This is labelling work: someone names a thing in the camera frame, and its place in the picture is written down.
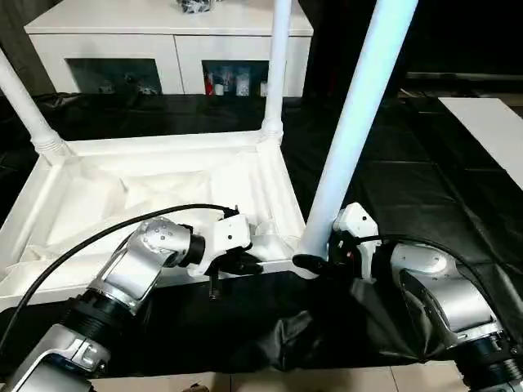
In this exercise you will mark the black robot foot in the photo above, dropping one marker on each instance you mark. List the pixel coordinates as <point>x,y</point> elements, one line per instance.
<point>198,387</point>

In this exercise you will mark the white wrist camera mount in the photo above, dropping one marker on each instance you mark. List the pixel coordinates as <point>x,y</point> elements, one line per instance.
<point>229,237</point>
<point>357,220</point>

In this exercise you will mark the black work mat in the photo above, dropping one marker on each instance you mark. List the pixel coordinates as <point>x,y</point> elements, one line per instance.
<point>429,171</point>

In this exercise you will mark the black metal rail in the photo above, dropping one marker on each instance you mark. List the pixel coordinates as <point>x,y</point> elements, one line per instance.
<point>466,77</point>

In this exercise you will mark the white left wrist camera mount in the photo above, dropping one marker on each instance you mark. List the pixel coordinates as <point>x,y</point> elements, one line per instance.
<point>229,237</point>

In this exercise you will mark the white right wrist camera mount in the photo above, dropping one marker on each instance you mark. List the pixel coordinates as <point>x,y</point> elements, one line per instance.
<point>357,220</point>

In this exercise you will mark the white cabinet with glass doors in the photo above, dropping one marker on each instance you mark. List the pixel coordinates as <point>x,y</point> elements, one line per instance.
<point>122,41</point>

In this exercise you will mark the white plastic table top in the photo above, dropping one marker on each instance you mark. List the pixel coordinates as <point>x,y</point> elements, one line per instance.
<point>143,171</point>

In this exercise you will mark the white plastic table leg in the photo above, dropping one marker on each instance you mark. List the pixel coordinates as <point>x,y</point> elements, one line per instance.
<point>359,102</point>
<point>24,106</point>
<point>278,61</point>

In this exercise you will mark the white flat board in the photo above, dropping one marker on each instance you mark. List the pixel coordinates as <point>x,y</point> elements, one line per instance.
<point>490,134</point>

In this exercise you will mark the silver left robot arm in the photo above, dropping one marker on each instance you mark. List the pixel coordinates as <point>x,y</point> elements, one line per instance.
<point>130,277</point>

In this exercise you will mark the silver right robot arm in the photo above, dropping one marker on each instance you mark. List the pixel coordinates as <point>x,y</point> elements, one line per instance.
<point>441,286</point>

